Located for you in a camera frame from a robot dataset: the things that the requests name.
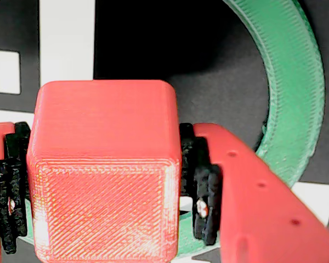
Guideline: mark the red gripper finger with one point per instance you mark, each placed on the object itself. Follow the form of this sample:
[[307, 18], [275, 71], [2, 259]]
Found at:
[[0, 191], [249, 205]]

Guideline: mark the red cube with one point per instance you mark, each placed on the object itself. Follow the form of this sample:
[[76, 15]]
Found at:
[[104, 164]]

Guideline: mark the black white marker checkerboard mat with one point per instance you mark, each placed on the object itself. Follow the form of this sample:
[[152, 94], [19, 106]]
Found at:
[[65, 41]]

